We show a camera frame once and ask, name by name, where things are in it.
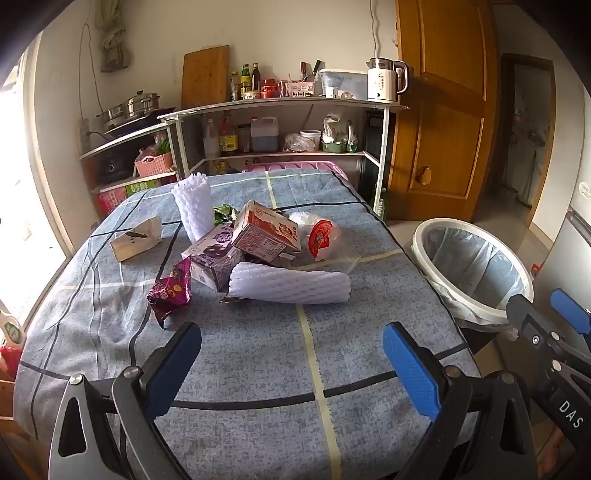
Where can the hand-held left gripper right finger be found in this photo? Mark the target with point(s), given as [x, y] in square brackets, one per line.
[411, 364]

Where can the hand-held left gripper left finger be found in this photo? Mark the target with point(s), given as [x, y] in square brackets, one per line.
[171, 369]

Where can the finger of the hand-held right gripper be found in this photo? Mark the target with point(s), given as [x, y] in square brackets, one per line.
[570, 309]
[526, 311]

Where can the clear plastic bin liner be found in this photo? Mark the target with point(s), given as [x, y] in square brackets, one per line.
[471, 263]

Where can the purple snack wrapper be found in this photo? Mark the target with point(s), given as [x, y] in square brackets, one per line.
[171, 290]

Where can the white rim waste bin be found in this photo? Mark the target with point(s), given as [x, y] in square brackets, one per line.
[420, 249]

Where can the purple milk carton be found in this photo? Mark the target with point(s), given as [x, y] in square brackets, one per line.
[214, 254]

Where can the beige paper bag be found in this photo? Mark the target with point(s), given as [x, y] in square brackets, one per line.
[134, 240]

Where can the white foam net sleeve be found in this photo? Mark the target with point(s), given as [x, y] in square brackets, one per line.
[191, 207]
[291, 286]

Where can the clear jelly cup red lid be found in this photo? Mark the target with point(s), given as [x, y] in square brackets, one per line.
[321, 237]

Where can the red milk carton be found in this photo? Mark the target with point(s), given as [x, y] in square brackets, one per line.
[265, 235]

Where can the green wrapper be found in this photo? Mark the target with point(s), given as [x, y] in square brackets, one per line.
[225, 213]

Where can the white plastic bag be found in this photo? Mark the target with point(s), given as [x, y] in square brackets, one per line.
[302, 217]

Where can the grey fridge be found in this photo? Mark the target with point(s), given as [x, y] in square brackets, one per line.
[572, 240]

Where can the blue plaid blanket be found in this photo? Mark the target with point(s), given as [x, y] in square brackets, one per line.
[258, 350]

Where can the green soda bottle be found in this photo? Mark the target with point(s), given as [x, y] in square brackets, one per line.
[381, 207]

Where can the wooden door knob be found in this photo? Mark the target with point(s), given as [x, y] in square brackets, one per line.
[422, 174]

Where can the green and red carton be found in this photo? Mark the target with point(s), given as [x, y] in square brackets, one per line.
[129, 191]

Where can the pink plastic basket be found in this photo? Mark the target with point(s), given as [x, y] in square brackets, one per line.
[154, 165]

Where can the yellow oil bottle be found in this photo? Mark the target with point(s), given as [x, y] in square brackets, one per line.
[224, 167]

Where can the black kitchen appliance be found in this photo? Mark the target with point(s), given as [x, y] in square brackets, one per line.
[111, 167]

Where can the wooden door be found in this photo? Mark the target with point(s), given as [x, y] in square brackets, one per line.
[443, 115]

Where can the green bowl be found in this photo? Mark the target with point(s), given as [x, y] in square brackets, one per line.
[334, 147]

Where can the pink lid storage box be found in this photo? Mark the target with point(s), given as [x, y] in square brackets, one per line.
[295, 165]

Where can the tall metal shelf rack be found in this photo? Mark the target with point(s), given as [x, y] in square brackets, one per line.
[189, 138]

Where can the low metal shelf rack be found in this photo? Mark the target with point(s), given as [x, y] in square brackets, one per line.
[124, 142]

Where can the green and white packet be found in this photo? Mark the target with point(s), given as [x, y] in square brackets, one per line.
[353, 138]

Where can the white plastic bottle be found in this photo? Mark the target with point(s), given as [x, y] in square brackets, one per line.
[211, 138]

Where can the yellow label sauce bottle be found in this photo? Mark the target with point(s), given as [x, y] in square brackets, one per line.
[227, 136]

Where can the dark glass jar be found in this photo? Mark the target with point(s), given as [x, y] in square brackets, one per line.
[244, 138]

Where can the steel steamer pot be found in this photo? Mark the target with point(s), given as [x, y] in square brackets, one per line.
[142, 104]
[134, 124]

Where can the white plastic tub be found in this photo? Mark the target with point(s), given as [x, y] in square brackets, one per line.
[310, 137]

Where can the white food bag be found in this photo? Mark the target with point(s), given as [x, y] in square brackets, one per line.
[333, 127]

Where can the clear plastic bag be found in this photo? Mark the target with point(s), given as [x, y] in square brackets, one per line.
[293, 143]

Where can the dark liquid plastic jug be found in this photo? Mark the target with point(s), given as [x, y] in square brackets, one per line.
[264, 136]

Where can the steel pan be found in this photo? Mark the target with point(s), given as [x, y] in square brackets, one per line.
[113, 113]

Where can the white electric kettle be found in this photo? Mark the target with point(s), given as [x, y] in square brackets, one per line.
[382, 78]

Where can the small round tin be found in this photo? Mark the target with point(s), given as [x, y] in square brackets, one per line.
[251, 94]

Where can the clear storage box blue lid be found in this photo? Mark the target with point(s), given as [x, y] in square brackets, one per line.
[344, 83]

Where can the wooden cutting board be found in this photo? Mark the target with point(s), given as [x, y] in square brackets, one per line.
[205, 76]

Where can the red jar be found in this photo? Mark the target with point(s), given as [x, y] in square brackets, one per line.
[268, 88]

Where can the printed condiment box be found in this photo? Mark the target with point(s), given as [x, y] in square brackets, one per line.
[300, 88]

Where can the green cap glass bottle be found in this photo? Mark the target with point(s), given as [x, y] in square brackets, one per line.
[245, 78]

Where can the dark glass bottle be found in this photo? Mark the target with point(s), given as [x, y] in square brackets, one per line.
[256, 77]

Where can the hanging grey-green cloth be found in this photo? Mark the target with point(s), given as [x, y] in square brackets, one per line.
[111, 41]

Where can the wall power strip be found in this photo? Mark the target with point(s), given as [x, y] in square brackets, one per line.
[84, 134]

